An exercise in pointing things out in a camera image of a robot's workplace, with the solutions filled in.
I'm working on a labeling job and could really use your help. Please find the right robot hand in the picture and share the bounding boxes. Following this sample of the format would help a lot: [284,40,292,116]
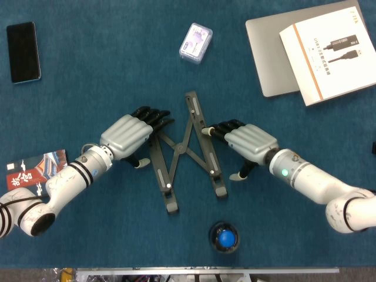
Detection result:
[201,119,279,182]

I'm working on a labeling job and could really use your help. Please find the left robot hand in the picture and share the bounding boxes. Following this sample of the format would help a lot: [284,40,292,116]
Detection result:
[99,105,176,169]

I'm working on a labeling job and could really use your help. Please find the black folding laptop stand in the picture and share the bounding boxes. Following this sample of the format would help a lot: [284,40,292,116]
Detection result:
[148,90,229,214]

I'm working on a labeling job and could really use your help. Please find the silver closed laptop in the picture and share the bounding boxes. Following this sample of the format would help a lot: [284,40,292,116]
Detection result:
[245,0,368,98]

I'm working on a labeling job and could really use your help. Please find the teal table cloth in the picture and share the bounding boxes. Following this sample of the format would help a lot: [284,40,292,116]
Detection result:
[0,0,376,268]

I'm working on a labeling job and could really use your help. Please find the dark bottle with blue cap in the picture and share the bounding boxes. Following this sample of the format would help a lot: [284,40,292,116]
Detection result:
[209,220,241,254]

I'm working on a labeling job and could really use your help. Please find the red illustrated book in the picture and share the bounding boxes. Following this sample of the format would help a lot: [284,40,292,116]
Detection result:
[5,149,71,200]

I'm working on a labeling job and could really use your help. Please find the small clear plastic case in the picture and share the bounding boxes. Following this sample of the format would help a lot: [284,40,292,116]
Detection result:
[179,22,213,66]

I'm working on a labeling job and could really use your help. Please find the black smartphone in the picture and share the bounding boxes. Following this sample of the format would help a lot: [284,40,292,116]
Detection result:
[6,21,42,85]

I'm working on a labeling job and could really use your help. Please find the crinkled clear plastic wrap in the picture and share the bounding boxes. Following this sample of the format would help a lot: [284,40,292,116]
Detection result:
[41,267,78,282]

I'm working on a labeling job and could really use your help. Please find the white cable product box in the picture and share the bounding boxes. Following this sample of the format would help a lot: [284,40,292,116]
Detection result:
[278,5,376,107]

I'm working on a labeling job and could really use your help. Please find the aluminium frame rail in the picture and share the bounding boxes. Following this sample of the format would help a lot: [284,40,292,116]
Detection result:
[76,266,340,276]

